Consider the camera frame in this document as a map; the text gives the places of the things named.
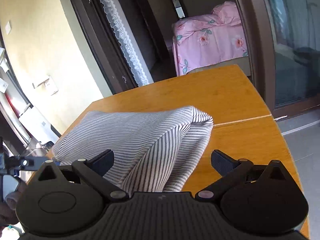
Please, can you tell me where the grey striped shirt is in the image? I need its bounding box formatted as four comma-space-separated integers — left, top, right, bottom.
52, 106, 213, 194

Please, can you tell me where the gloved left hand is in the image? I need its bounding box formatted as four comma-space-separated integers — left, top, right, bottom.
1, 175, 27, 231

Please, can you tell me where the white air conditioner unit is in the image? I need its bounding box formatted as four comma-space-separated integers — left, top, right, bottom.
19, 106, 59, 144

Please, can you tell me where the pink floral bed quilt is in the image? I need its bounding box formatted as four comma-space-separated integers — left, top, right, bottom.
172, 1, 251, 76

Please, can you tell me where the white lace curtain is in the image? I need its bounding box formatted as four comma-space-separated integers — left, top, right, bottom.
99, 0, 153, 87

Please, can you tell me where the glass sliding door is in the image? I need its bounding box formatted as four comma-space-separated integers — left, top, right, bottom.
251, 0, 319, 118

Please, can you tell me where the white wall socket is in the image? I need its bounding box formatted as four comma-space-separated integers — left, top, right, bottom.
32, 75, 59, 96

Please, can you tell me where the beige bed frame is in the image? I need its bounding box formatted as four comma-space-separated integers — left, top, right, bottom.
188, 56, 251, 76

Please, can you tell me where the white wall switch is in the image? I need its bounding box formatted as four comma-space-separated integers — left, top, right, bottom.
5, 21, 11, 35

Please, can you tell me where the dark brown door frame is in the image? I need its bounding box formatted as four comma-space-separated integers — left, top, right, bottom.
71, 0, 138, 94

